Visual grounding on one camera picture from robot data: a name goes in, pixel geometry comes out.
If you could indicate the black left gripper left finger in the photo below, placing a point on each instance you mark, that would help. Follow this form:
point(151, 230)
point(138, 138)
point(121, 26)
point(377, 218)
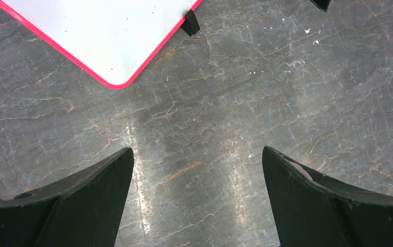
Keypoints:
point(82, 209)

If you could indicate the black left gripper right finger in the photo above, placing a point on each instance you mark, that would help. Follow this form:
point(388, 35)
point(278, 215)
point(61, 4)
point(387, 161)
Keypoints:
point(314, 209)

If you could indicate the pink-framed whiteboard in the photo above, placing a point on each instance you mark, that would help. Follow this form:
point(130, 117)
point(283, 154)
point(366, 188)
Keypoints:
point(113, 41)

